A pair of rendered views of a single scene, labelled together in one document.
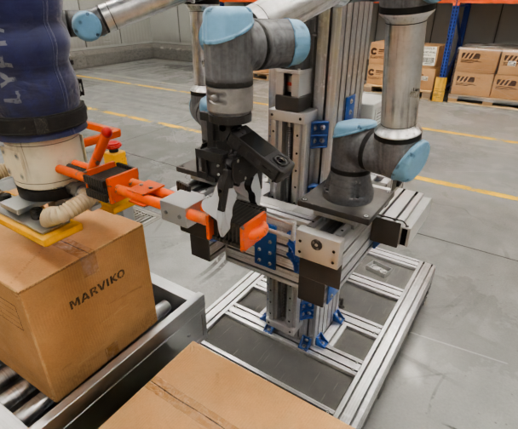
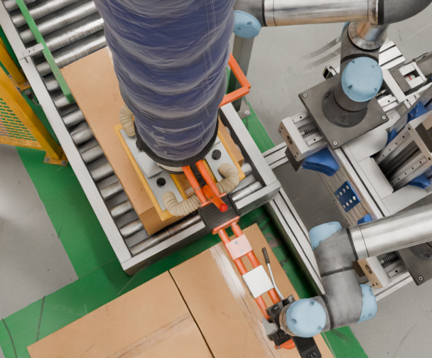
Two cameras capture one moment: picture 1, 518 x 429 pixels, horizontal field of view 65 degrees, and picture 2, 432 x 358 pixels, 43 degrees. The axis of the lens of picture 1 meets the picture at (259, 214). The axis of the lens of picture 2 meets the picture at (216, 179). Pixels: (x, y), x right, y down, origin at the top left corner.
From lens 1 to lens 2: 1.27 m
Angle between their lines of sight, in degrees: 47
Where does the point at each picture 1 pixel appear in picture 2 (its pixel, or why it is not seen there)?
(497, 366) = not seen: outside the picture
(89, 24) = (247, 30)
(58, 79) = (199, 143)
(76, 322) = not seen: hidden behind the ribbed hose
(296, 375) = not seen: hidden behind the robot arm
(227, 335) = (298, 177)
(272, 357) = (324, 219)
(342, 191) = (417, 247)
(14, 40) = (170, 138)
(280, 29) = (347, 321)
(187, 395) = (234, 272)
